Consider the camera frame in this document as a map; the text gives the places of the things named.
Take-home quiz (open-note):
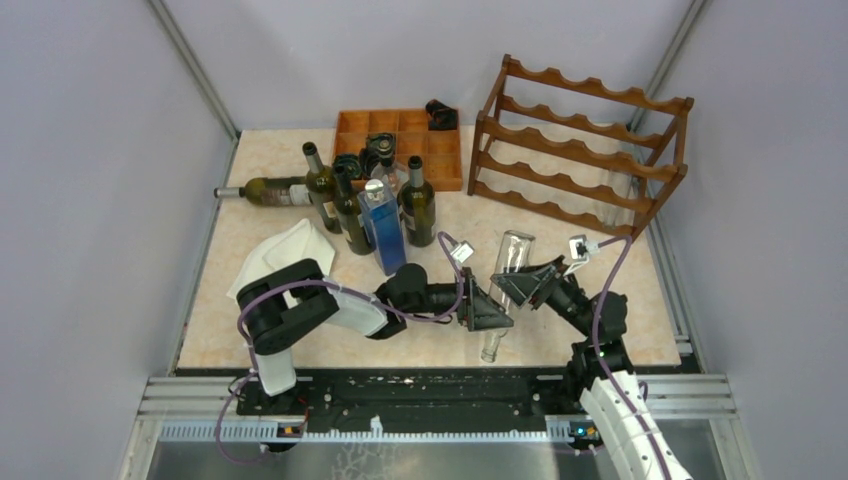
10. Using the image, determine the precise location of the black part behind tray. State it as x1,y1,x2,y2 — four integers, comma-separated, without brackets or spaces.
425,99,459,131

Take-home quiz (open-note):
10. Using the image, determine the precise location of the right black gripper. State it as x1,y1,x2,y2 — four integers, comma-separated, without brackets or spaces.
492,254,593,338

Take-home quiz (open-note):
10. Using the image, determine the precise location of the wooden wine rack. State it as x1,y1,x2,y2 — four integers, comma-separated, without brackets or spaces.
466,54,695,238

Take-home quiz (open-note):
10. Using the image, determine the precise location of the lying green wine bottle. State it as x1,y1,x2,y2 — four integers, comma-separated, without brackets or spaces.
213,176,312,207

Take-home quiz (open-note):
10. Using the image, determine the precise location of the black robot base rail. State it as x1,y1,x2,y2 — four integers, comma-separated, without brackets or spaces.
228,368,587,433

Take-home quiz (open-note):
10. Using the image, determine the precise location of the wooden compartment tray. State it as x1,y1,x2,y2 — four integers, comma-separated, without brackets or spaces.
331,108,464,191

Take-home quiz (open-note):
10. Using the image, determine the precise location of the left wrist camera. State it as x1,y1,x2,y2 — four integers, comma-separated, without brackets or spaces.
450,241,475,265

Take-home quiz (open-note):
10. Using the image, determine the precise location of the standing green bottle right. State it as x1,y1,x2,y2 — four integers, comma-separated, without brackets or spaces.
399,156,436,248

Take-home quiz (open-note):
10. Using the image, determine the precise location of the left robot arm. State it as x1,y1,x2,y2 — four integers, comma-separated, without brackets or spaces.
236,258,514,414

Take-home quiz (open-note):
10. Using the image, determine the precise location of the black part in tray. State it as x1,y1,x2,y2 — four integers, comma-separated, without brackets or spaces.
358,132,396,177

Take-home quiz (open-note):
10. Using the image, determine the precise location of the white folded cloth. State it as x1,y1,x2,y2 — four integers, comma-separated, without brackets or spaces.
226,219,336,301

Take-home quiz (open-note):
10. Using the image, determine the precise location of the blue square glass bottle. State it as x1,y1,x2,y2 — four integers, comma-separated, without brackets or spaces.
358,179,407,276

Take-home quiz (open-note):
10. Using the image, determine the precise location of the clear glass bottle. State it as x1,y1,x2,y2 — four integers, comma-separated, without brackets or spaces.
592,164,643,238
480,230,536,363

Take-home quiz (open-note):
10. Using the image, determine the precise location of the standing green bottle front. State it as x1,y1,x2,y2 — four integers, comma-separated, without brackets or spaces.
333,166,374,256

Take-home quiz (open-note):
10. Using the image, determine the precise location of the clear glass bottle front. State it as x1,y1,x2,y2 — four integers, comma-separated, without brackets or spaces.
480,230,536,363

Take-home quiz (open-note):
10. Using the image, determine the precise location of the white cable duct strip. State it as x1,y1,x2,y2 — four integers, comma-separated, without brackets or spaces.
159,416,600,444

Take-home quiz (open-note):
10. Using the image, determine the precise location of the standing green bottle left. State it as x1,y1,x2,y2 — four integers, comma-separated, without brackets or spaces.
302,141,342,234

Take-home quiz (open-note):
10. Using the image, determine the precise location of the standing green bottle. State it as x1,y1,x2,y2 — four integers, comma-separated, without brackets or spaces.
302,141,342,234
333,166,374,256
399,156,436,248

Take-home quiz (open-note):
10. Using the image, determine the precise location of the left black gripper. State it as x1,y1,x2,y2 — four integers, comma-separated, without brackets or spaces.
402,267,514,331

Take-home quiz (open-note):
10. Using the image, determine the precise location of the small clear labelled bottle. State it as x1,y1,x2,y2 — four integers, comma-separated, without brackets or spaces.
370,155,409,197

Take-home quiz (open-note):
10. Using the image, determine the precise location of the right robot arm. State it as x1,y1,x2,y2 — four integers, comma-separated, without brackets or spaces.
491,256,692,479

